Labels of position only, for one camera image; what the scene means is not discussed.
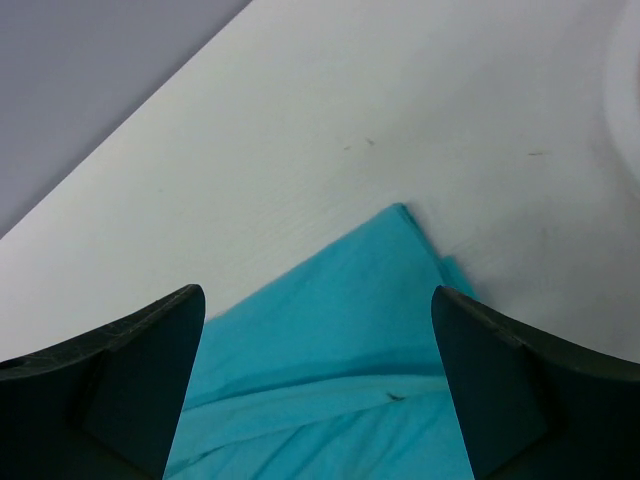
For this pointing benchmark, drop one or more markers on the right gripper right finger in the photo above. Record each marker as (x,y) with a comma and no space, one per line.
(532,405)

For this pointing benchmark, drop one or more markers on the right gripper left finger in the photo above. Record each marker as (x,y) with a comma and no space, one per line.
(104,404)

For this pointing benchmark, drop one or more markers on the teal t-shirt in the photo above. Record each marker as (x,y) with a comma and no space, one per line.
(329,372)

